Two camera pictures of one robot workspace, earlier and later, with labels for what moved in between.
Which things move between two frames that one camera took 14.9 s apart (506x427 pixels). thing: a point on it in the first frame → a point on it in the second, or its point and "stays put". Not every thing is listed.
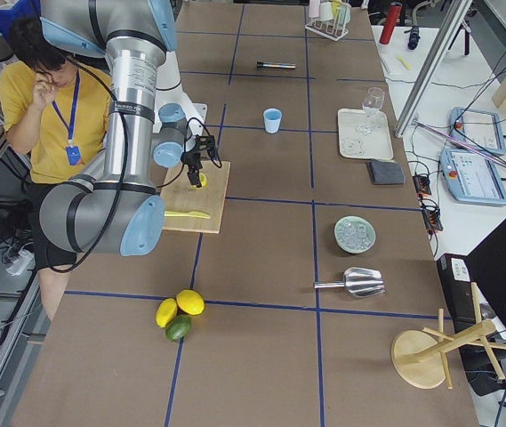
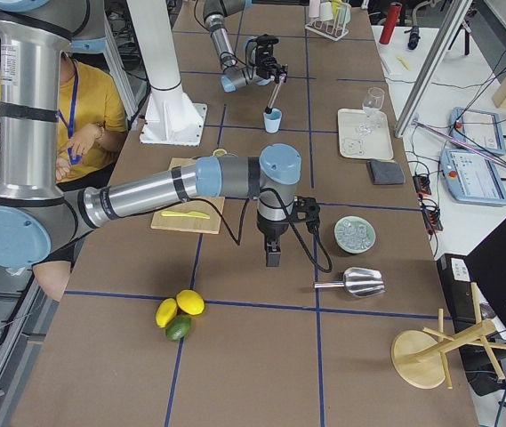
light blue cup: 272,117 stays put
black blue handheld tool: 413,37 stays put
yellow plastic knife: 193,213 stays put
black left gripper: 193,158 → 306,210
